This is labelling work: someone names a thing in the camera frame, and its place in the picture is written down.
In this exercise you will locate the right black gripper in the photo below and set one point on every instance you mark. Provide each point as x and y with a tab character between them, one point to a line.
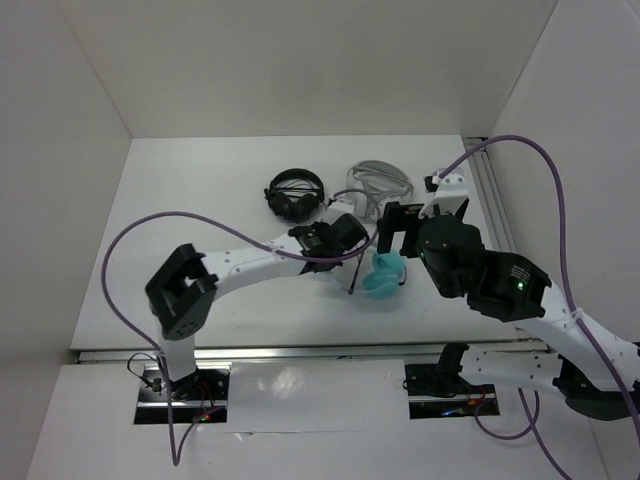
398	216

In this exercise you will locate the teal cat-ear headphones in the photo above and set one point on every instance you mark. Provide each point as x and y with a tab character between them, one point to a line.
376	277

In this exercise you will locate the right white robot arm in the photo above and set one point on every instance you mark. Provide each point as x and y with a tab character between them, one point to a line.
592	370

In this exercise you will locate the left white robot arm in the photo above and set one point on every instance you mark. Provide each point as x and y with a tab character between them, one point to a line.
183	290

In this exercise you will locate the white grey headphones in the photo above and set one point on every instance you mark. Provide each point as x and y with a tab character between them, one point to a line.
382	181

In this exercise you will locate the black headphones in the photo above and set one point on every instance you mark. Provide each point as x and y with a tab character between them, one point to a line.
295	195

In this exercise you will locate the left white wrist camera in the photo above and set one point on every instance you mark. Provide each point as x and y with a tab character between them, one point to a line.
340	203

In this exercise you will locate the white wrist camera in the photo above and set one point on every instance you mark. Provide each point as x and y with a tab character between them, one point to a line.
448	195
340	203

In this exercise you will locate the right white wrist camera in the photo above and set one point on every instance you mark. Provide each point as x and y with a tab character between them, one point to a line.
448	195

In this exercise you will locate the aluminium rail right side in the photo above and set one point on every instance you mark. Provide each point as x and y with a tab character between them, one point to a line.
490	200

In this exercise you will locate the aluminium rail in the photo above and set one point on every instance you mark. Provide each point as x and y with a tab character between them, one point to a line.
337	352
490	200

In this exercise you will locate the aluminium rail front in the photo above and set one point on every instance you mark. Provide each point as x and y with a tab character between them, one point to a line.
337	352

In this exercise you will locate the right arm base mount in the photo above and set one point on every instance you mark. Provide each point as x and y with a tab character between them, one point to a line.
430	398

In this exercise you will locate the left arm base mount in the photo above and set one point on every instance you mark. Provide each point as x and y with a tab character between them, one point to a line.
205	401

